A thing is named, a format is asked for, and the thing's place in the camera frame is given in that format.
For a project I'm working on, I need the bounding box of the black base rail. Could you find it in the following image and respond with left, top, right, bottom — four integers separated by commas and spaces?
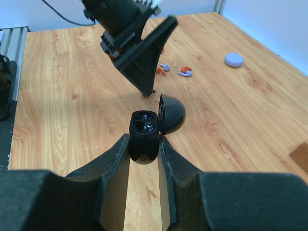
0, 55, 17, 171

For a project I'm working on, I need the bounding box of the black earbud case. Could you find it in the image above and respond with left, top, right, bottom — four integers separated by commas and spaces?
128, 94, 186, 165

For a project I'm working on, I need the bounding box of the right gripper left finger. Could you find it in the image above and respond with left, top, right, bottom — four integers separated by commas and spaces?
0, 134, 130, 231

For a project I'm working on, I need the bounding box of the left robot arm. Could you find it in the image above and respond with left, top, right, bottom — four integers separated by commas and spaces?
82, 0, 179, 97

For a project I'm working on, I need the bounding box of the small orange earbud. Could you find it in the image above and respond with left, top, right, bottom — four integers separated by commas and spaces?
181, 66, 192, 74
156, 68, 167, 76

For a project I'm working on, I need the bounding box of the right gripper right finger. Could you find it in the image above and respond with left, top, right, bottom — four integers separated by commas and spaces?
158, 139, 308, 231

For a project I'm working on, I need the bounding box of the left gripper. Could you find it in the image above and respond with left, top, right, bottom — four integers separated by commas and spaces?
100, 4, 179, 97

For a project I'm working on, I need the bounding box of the wooden compartment tray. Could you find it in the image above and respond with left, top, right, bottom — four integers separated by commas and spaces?
289, 142, 308, 172

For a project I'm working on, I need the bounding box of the lilac earbud case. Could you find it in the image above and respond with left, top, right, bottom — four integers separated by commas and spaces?
224, 52, 244, 68

